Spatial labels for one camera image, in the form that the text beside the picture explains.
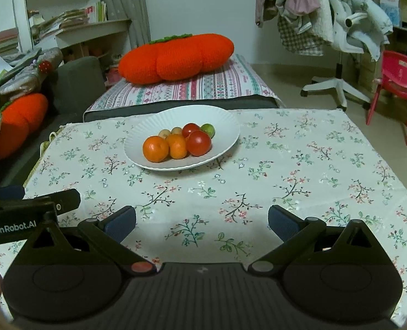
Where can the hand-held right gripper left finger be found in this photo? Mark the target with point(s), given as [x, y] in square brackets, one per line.
[121, 225]

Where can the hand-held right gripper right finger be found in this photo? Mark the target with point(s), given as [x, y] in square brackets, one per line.
[284, 223]

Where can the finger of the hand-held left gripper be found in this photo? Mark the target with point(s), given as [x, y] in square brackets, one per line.
[4, 192]
[66, 199]

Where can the white ribbed plate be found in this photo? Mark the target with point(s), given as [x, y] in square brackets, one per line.
[138, 144]

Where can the orange mandarin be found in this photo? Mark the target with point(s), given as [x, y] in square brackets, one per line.
[176, 146]
[155, 148]

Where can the red tomato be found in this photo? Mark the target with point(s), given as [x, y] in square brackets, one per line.
[190, 129]
[199, 142]

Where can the green lime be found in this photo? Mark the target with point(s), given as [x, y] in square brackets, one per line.
[208, 129]

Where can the floral tablecloth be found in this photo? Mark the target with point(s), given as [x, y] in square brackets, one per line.
[293, 196]

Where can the orange plush pumpkin cushion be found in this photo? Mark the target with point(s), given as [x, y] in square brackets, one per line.
[21, 120]
[176, 58]

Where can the shiny floral fabric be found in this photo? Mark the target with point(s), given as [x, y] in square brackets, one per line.
[28, 72]

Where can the grey sofa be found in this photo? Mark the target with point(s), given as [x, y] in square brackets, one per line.
[76, 75]

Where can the grey ottoman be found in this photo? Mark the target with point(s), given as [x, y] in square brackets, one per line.
[189, 105]

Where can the white swivel chair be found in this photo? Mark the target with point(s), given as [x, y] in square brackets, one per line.
[337, 86]

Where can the stack of flat books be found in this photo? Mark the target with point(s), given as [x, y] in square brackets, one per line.
[0, 44]

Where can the striped patterned cover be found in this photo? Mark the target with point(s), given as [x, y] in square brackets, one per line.
[189, 91]

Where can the white bookshelf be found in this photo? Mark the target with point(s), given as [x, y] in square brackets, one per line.
[79, 31]

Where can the pile of books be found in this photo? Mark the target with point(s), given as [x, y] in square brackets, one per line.
[69, 17]

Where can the checked cloth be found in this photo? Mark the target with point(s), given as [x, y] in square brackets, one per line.
[293, 37]

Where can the red plastic chair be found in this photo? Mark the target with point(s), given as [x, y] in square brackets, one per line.
[399, 75]

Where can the grey curtain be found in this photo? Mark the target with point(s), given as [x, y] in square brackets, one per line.
[124, 7]

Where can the white fleece garment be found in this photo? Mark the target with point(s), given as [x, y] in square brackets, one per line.
[327, 10]

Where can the light blue towel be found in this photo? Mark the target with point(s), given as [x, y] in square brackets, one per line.
[372, 24]

